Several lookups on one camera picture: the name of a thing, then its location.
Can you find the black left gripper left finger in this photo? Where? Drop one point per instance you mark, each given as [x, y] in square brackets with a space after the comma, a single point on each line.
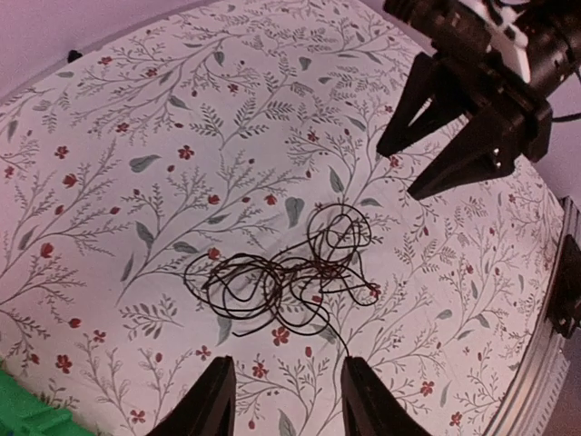
[208, 407]

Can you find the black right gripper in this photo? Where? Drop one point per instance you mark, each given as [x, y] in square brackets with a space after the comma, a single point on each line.
[506, 119]

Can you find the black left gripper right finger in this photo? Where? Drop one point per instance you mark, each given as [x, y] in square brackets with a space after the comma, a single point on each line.
[368, 407]

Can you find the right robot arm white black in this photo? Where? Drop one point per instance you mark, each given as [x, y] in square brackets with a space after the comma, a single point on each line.
[494, 63]

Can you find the green bin right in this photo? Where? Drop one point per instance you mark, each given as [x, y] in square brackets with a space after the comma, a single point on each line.
[24, 414]

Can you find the floral table mat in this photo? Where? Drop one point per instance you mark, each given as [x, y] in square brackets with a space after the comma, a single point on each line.
[234, 128]

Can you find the front aluminium rail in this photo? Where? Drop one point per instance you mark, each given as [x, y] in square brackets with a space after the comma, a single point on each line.
[540, 377]

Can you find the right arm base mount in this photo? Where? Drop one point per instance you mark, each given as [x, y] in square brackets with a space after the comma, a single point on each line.
[564, 303]

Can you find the small black wall clip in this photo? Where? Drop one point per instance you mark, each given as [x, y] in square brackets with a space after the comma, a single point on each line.
[73, 55]

